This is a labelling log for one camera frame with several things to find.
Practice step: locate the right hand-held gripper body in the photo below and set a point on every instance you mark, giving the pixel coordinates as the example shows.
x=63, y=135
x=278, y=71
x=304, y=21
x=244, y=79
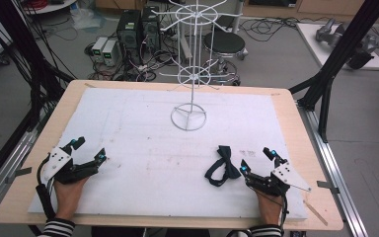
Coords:
x=278, y=179

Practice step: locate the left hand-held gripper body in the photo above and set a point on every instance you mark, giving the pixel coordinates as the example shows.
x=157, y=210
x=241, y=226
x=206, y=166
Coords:
x=66, y=168

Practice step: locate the dark blue bow tie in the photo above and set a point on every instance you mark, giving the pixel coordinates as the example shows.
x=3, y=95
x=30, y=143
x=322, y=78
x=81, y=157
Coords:
x=223, y=165

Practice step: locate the person's left hand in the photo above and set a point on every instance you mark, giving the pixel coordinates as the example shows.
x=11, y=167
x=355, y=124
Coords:
x=67, y=197

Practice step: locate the person's right hand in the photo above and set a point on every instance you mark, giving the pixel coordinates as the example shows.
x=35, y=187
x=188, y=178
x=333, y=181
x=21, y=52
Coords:
x=269, y=207

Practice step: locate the wooden stick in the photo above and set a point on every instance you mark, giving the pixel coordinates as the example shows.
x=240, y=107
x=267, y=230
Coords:
x=316, y=213

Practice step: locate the white foam mat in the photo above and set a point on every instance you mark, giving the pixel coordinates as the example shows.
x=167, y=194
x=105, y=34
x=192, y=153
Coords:
x=164, y=148

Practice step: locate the white power supply unit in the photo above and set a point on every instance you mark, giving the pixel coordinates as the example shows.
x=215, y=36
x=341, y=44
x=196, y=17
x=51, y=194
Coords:
x=110, y=52
x=98, y=46

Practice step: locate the black metal stand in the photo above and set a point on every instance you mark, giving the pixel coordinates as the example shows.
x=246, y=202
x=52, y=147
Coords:
x=339, y=62
x=23, y=49

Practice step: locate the black round stool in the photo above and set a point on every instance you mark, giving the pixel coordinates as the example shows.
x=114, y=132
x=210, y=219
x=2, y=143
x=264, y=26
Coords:
x=224, y=43

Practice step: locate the black computer tower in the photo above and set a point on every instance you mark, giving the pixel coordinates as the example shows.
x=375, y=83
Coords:
x=152, y=29
x=129, y=33

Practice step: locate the white floor board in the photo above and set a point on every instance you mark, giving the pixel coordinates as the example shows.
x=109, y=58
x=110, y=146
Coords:
x=339, y=46

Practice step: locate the white round table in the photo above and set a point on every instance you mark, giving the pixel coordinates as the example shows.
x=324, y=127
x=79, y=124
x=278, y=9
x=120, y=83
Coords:
x=47, y=6

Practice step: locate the aluminium rail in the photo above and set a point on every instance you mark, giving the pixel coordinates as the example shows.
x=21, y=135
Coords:
x=332, y=168
x=10, y=164

